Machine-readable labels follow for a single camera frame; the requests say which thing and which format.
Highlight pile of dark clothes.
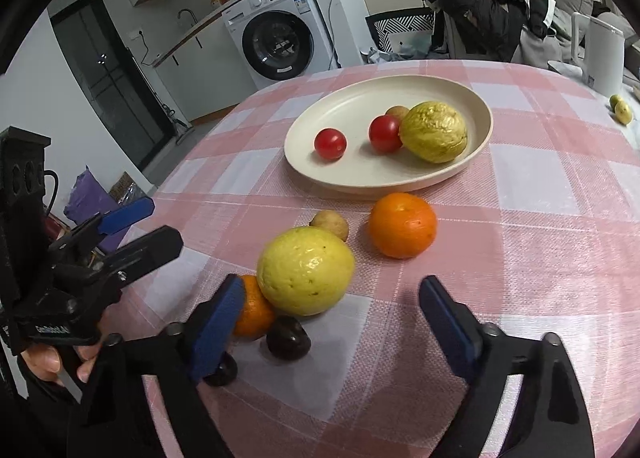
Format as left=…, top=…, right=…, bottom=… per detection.
left=423, top=0, right=563, bottom=68

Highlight small yellow fruit on side table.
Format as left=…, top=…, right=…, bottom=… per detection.
left=610, top=94, right=634, bottom=126

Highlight smooth yellow lemon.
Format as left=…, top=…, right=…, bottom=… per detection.
left=256, top=226, right=356, bottom=317

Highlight pink checked tablecloth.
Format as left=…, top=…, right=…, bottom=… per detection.
left=103, top=62, right=639, bottom=457

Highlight cream round plate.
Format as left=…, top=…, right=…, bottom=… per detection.
left=284, top=75, right=494, bottom=195

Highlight white washing machine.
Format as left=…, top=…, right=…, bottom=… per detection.
left=222, top=0, right=337, bottom=90

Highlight dark glass door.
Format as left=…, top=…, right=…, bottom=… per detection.
left=51, top=0, right=175, bottom=170

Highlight kitchen faucet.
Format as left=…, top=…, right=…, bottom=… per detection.
left=177, top=9, right=198, bottom=32

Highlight dark plum left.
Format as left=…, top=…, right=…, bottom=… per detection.
left=203, top=352, right=238, bottom=388

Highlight grey sofa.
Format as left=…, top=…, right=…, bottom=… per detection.
left=512, top=0, right=639, bottom=68

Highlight red tomato front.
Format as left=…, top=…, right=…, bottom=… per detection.
left=314, top=128, right=347, bottom=161

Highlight rough yellow-green citrus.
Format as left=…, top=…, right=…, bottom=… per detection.
left=399, top=101, right=468, bottom=163

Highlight person's left hand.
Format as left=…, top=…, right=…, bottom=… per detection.
left=21, top=343, right=101, bottom=386

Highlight white lower cabinets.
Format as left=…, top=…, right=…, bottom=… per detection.
left=156, top=18, right=257, bottom=121

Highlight white electric kettle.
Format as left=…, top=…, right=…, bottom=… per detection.
left=570, top=12, right=625, bottom=92

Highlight orange tangerine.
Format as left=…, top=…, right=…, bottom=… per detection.
left=367, top=193, right=437, bottom=260
left=233, top=275, right=278, bottom=340

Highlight dark plum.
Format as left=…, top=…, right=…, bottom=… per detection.
left=266, top=316, right=311, bottom=360
left=203, top=352, right=238, bottom=388

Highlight black mesh chair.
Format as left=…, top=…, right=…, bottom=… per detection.
left=366, top=7, right=435, bottom=59

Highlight small brown longan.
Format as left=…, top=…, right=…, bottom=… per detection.
left=309, top=210, right=349, bottom=241
left=386, top=105, right=409, bottom=121

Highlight red tomato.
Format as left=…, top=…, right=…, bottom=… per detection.
left=369, top=115, right=402, bottom=154
left=314, top=128, right=347, bottom=161

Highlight dark plum right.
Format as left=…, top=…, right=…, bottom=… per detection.
left=266, top=316, right=311, bottom=360

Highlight purple bag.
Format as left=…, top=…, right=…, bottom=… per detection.
left=63, top=167, right=118, bottom=225

